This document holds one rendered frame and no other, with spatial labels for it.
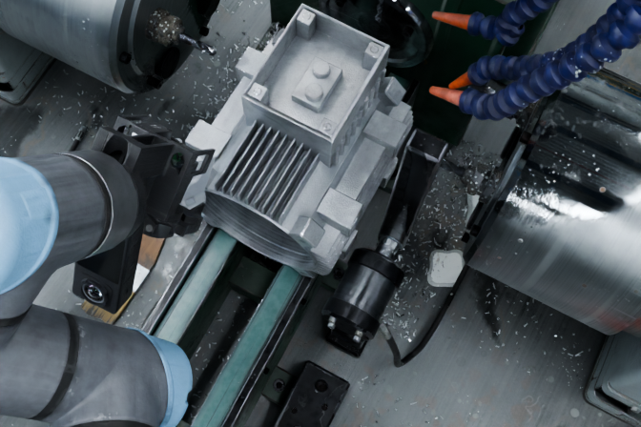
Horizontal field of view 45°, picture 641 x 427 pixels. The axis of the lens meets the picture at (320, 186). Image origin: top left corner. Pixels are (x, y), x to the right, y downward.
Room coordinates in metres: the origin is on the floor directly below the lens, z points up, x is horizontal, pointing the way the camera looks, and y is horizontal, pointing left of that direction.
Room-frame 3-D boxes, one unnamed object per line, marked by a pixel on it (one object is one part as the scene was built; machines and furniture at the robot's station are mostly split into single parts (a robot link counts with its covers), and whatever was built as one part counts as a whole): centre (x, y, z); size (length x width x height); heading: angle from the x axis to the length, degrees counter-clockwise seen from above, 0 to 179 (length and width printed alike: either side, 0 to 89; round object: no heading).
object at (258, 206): (0.33, 0.03, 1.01); 0.20 x 0.19 x 0.19; 154
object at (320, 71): (0.37, 0.01, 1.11); 0.12 x 0.11 x 0.07; 154
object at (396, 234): (0.25, -0.08, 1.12); 0.04 x 0.03 x 0.26; 155
